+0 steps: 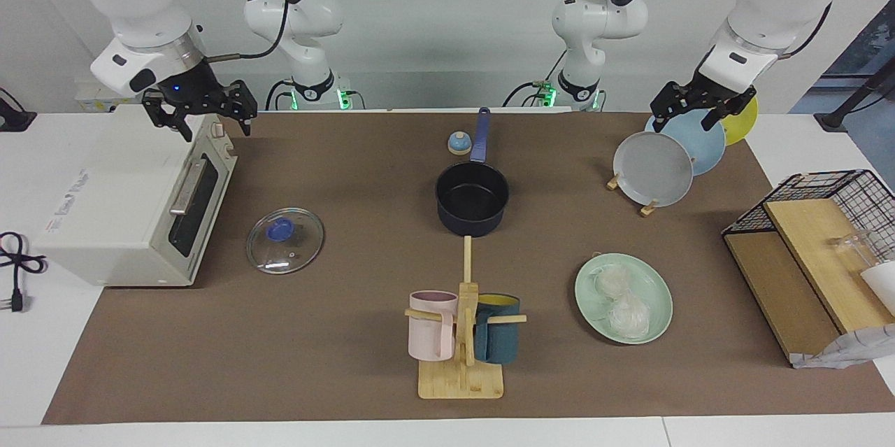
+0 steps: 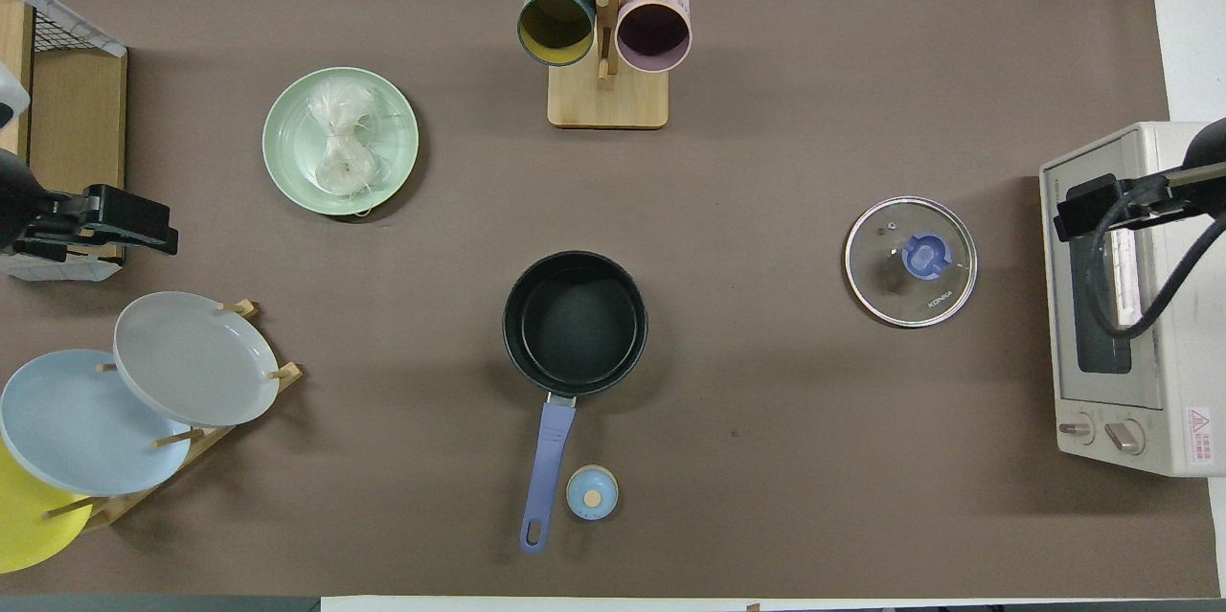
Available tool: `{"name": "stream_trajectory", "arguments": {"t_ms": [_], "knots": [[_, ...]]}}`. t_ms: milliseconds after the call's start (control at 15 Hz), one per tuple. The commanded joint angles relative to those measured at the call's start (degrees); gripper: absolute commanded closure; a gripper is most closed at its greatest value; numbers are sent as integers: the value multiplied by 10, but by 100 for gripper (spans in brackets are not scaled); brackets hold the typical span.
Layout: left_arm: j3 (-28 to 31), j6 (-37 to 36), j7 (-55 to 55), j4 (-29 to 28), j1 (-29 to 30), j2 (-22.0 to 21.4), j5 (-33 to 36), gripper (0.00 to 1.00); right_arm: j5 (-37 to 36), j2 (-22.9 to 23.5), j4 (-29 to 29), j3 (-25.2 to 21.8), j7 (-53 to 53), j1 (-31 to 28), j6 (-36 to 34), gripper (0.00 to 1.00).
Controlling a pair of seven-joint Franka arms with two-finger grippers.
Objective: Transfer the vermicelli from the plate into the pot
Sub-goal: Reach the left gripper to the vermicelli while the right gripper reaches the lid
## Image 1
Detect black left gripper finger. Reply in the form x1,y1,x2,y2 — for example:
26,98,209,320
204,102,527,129
650,83,687,134
701,87,758,132

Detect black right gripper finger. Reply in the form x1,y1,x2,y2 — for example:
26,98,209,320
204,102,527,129
222,80,259,137
143,93,194,143

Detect glass lid with blue knob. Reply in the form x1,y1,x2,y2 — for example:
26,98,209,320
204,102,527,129
246,207,325,275

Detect yellow plate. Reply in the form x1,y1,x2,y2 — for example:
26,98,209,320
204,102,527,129
720,94,759,147

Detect light blue plate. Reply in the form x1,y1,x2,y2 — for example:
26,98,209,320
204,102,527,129
645,109,727,176

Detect grey plate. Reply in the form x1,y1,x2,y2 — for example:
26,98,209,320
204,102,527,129
613,131,694,208

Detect wooden plate rack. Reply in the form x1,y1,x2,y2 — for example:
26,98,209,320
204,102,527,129
606,171,659,217

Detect light green plate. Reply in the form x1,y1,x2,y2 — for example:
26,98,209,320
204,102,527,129
575,253,673,346

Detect white toaster oven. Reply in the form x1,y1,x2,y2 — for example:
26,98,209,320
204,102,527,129
31,104,238,288

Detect black stand leg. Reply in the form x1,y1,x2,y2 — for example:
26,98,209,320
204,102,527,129
815,59,895,130

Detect clear glass cup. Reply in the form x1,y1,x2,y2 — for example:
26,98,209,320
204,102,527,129
832,230,879,273

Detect dark blue saucepan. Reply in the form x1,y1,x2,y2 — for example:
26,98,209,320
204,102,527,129
436,107,510,237

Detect white cup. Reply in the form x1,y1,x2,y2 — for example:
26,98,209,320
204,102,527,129
860,262,895,315

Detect brown table mat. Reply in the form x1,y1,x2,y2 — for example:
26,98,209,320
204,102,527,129
42,111,895,425

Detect grey patterned cloth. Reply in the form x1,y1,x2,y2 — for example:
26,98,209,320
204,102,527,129
790,325,895,369

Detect dark teal mug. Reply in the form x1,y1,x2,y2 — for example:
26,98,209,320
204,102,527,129
474,293,521,364

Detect pink mug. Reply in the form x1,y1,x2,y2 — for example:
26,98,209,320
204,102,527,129
408,290,459,362

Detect wooden mug tree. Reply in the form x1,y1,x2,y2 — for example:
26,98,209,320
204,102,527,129
404,236,527,400

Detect black base cable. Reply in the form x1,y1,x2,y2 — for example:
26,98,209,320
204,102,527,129
264,79,296,112
503,48,568,109

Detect black wire basket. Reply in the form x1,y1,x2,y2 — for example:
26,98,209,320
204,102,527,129
722,169,895,264

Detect wire and wood shelf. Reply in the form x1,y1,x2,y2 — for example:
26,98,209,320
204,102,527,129
724,199,895,364

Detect black clamp mount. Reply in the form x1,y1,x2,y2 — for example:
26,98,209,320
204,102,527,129
0,87,37,132

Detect black power cord with plug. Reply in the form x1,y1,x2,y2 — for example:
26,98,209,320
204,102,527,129
0,232,47,313

